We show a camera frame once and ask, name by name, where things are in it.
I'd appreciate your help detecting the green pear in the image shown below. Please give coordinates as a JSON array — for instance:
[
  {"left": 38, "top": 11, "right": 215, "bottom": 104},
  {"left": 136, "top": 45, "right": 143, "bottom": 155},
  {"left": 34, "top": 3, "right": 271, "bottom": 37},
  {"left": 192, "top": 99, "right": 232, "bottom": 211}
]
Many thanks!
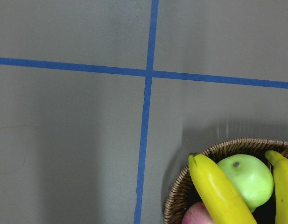
[{"left": 218, "top": 154, "right": 274, "bottom": 212}]

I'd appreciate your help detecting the red pink apple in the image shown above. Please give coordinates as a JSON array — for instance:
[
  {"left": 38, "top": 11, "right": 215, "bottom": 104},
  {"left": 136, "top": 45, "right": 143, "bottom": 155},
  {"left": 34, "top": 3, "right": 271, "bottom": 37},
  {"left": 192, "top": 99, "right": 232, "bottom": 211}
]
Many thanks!
[{"left": 182, "top": 202, "right": 215, "bottom": 224}]

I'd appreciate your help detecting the woven brown wicker basket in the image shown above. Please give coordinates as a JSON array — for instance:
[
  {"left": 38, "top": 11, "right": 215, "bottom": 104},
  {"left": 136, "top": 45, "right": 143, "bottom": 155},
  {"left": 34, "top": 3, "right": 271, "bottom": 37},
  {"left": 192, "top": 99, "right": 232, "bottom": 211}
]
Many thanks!
[{"left": 163, "top": 138, "right": 288, "bottom": 224}]

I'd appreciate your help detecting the yellow banana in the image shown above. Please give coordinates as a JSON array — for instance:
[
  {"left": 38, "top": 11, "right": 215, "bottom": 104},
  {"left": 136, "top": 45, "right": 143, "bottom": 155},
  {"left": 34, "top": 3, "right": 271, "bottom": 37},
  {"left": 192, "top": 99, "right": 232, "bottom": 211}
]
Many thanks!
[
  {"left": 265, "top": 150, "right": 288, "bottom": 224},
  {"left": 188, "top": 154, "right": 257, "bottom": 224}
]

